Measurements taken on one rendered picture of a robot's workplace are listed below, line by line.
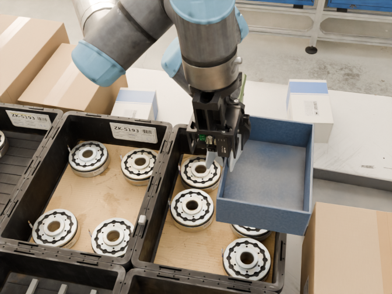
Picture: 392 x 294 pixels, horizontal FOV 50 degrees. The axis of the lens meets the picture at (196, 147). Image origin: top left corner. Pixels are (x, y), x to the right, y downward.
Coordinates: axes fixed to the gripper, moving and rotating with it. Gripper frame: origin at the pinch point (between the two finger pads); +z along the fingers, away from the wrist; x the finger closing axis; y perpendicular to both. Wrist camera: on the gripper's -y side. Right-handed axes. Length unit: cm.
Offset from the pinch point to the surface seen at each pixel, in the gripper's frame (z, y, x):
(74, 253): 16.1, 15.6, -29.3
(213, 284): 18.9, 15.5, -1.0
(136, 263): 17.4, 14.7, -16.6
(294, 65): 113, -177, -1
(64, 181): 24, -7, -47
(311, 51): 113, -192, 9
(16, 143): 23, -16, -66
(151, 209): 17.3, 2.1, -17.6
